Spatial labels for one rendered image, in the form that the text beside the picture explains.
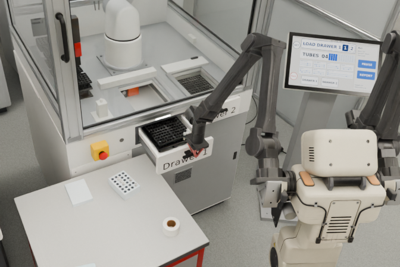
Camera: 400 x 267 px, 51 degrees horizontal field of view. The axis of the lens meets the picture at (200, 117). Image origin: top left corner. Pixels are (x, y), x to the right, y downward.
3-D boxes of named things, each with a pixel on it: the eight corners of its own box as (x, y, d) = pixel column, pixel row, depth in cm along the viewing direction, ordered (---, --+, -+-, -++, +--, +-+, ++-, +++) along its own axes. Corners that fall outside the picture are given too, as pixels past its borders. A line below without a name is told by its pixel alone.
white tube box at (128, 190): (140, 191, 187) (140, 185, 185) (124, 200, 182) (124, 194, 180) (124, 175, 194) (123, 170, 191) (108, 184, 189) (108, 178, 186)
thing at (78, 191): (93, 200, 181) (93, 198, 180) (72, 207, 177) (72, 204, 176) (84, 181, 189) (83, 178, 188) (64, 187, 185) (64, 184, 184)
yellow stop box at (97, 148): (110, 157, 191) (109, 145, 187) (94, 162, 188) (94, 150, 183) (106, 150, 194) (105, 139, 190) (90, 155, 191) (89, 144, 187)
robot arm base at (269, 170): (256, 182, 136) (291, 181, 137) (254, 157, 138) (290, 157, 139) (249, 185, 144) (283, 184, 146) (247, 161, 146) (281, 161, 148)
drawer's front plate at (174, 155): (211, 155, 201) (213, 138, 195) (157, 175, 188) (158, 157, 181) (209, 153, 202) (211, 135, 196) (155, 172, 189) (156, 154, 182)
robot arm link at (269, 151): (266, 162, 139) (278, 163, 142) (265, 131, 141) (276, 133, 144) (248, 165, 146) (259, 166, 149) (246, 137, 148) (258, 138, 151)
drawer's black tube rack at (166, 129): (190, 143, 204) (191, 133, 200) (158, 154, 196) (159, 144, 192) (168, 118, 218) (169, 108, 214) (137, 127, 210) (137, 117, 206)
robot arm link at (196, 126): (196, 125, 174) (208, 122, 176) (190, 115, 178) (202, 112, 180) (194, 137, 178) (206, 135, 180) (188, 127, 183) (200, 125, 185)
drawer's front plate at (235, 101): (238, 113, 229) (241, 97, 223) (193, 128, 216) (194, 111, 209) (236, 112, 231) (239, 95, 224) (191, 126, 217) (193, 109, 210)
